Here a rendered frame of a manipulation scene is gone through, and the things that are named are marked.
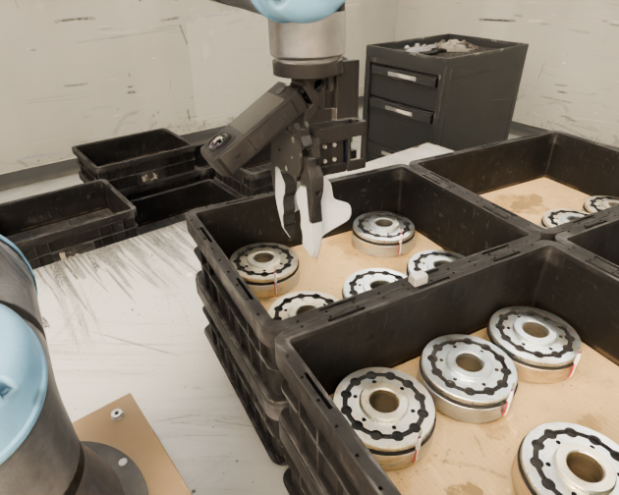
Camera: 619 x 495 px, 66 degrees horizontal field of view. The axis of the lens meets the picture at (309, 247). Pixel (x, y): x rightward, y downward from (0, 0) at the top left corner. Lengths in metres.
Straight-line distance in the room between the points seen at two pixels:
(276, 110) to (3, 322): 0.29
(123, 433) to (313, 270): 0.34
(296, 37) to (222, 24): 3.37
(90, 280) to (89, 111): 2.58
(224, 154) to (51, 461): 0.29
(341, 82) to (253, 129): 0.11
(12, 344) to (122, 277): 0.66
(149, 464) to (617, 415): 0.49
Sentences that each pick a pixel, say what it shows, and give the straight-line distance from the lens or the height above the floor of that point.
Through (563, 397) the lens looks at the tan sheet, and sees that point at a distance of 0.62.
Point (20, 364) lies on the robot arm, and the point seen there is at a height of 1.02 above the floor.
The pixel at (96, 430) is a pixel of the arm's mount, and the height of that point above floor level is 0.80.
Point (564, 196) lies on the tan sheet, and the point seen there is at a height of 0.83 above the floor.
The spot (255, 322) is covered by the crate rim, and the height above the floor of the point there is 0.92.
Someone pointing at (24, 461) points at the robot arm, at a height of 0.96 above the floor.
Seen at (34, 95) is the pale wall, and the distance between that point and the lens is 3.45.
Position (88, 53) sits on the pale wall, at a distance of 3.49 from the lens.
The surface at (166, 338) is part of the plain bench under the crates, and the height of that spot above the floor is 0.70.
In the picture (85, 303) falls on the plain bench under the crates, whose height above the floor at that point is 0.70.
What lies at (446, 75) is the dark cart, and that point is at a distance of 2.10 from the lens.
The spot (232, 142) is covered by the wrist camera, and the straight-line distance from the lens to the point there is 0.48.
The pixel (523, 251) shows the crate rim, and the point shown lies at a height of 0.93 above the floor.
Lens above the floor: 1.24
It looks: 31 degrees down
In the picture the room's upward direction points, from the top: straight up
